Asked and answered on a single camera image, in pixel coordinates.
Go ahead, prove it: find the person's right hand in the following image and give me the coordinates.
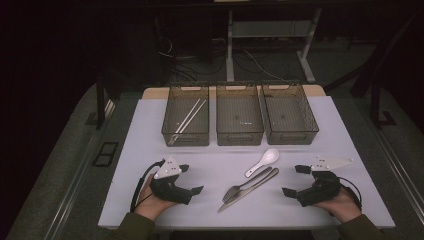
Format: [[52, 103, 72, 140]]
[[313, 188, 363, 224]]

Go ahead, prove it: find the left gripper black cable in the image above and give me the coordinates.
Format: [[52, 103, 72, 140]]
[[129, 159, 166, 213]]

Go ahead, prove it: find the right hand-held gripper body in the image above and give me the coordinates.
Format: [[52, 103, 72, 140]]
[[295, 155, 355, 208]]

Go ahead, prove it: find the metal knife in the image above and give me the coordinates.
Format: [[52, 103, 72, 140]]
[[217, 167, 280, 214]]

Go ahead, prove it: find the white floor cable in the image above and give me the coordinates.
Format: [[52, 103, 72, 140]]
[[244, 49, 288, 82]]

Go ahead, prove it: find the smoky clear plastic bin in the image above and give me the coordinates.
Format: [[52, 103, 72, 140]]
[[161, 83, 211, 147], [215, 82, 265, 147], [260, 80, 320, 146]]

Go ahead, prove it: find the metal fork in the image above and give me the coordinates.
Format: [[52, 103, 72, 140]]
[[221, 166, 274, 204]]

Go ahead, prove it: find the person's left hand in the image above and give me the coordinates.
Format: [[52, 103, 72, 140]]
[[134, 174, 178, 222]]

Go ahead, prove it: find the white table board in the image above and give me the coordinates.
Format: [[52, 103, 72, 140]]
[[97, 95, 397, 230]]

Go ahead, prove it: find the white metal desk frame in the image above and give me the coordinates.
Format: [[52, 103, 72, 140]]
[[225, 8, 323, 84]]

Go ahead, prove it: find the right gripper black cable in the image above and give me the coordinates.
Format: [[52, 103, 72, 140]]
[[339, 176, 363, 210]]

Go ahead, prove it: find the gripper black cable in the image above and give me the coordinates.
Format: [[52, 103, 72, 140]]
[[129, 159, 166, 213], [339, 176, 363, 210]]

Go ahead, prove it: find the black metal stand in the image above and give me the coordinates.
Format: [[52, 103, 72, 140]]
[[369, 43, 398, 130], [95, 71, 116, 131]]

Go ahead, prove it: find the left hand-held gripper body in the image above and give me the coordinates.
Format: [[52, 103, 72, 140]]
[[149, 155, 194, 206]]

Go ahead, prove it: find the white ceramic spoon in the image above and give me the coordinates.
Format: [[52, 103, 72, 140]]
[[243, 148, 281, 179]]

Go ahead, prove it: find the tangle of floor cables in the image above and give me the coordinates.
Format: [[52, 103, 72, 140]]
[[154, 33, 228, 84]]

